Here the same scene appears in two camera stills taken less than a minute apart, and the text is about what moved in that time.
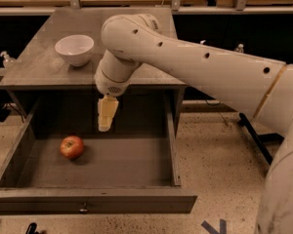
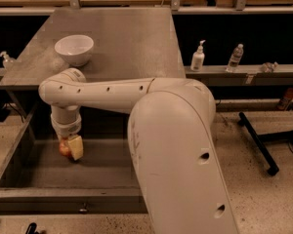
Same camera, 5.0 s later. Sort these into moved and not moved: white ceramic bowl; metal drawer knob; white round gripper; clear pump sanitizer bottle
Moved: white round gripper
Not moved: clear pump sanitizer bottle; metal drawer knob; white ceramic bowl
